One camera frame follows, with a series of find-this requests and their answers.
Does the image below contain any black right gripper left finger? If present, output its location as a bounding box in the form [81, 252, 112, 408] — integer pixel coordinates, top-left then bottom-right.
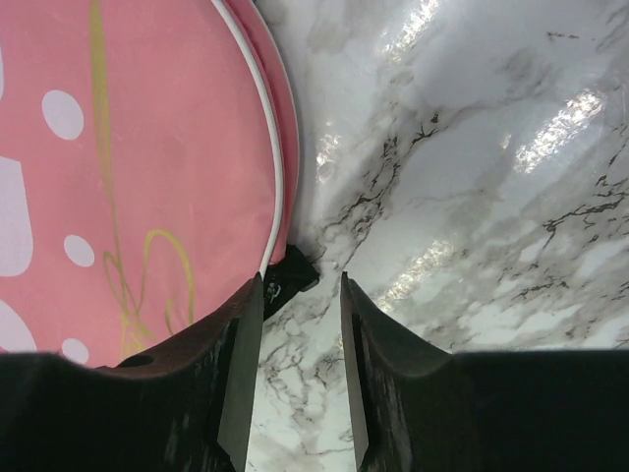
[1, 277, 263, 471]

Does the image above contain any pink racket bag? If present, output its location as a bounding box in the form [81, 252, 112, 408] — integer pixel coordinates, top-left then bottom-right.
[1, 1, 300, 367]

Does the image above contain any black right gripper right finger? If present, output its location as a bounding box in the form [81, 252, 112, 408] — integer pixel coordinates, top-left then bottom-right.
[340, 277, 628, 471]

